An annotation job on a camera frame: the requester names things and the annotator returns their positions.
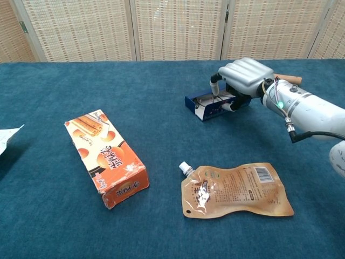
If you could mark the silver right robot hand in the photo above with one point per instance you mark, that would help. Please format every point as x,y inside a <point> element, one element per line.
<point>248,75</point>

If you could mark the blue glasses case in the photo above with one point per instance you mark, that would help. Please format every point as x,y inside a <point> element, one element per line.
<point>210,112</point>

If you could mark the thin metal frame eyeglasses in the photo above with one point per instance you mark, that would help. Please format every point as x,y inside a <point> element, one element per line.
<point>200,101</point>

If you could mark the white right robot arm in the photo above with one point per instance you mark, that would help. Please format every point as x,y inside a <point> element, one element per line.
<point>310,108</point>

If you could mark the wooden rolling pin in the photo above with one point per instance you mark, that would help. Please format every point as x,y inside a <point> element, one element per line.
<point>291,78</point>

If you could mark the woven bamboo screen panel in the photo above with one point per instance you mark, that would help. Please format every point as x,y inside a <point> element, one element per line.
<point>275,27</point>
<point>334,35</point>
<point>13,32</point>
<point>178,29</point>
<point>78,29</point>

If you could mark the brown spout pouch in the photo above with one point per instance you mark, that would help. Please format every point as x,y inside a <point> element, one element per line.
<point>237,189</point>

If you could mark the blue tablecloth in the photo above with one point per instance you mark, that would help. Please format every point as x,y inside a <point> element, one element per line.
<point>134,94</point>

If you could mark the orange biscuit box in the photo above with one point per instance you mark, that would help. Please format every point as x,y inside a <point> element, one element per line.
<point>107,162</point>

